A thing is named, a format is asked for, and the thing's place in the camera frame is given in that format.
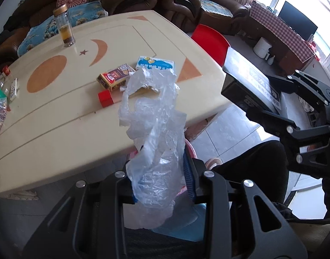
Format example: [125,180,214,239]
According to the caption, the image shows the black box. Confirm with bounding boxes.
[221,47,283,114]

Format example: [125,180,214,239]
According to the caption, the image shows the glass tea bottle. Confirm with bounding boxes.
[52,4,76,47]

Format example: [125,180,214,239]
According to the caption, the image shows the red checkered cloth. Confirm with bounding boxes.
[248,3,315,60]

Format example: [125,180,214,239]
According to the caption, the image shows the tan slipper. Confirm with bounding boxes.
[205,158,223,172]

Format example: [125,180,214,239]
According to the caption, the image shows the blue armchair seat cover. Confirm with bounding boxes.
[200,0,234,17]

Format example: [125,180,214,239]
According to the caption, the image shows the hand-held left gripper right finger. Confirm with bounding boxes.
[182,147,308,259]

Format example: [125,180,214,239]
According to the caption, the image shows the red small box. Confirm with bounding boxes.
[98,89,126,108]

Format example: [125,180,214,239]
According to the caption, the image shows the blue and white box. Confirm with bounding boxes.
[135,56,176,76]

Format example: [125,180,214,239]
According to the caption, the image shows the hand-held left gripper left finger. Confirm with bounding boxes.
[22,171,136,259]

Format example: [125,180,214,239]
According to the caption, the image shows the clear plastic bag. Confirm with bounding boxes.
[119,67,187,230]

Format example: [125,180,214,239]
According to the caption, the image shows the pink bin with pink liner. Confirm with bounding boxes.
[127,140,198,203]

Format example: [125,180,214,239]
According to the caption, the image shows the red patterned box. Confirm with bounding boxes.
[97,63,136,89]

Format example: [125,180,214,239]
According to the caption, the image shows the red plastic stool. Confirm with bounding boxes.
[190,24,231,66]

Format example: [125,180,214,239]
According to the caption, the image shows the white remote control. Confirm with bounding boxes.
[9,78,18,101]

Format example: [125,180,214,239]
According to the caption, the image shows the person's right leg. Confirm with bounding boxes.
[212,140,289,204]

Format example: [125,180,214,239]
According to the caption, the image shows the light blue plastic object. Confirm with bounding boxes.
[151,204,209,242]

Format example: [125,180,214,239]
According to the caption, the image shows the white round appliance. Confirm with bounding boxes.
[253,36,272,58]

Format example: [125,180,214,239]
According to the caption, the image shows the brown leather armchair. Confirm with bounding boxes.
[151,0,249,37]

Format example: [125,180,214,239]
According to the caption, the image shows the black clothes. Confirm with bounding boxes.
[0,15,20,46]

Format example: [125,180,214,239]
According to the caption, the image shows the black monitor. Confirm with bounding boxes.
[278,1,318,41]

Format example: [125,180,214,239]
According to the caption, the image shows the blue patterned sofa cover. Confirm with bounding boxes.
[17,0,109,58]

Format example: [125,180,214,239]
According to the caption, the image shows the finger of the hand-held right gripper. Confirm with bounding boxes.
[270,69,330,108]
[246,108,330,180]

